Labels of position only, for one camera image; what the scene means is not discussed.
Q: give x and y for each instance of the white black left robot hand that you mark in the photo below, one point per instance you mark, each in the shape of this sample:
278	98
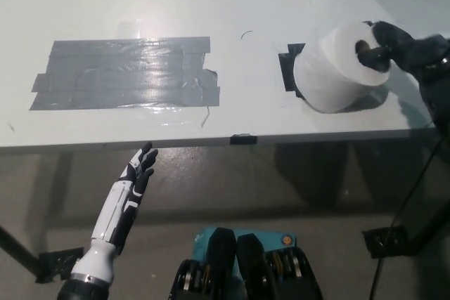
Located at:
109	215

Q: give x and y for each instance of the grey duct tape patch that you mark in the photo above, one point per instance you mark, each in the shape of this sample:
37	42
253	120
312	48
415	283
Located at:
130	75

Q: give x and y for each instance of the black table leg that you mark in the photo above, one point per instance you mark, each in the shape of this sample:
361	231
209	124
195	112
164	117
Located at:
436	226
19	251

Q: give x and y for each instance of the thin black table brace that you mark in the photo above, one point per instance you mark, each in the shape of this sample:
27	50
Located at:
418	180

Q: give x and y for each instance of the white toilet paper roll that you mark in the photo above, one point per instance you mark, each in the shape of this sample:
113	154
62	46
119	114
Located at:
327	75

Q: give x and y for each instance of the black tape patch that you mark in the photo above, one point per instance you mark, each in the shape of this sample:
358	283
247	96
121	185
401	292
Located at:
288	68

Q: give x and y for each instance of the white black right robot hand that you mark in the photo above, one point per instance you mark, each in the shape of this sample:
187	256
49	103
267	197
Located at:
408	48

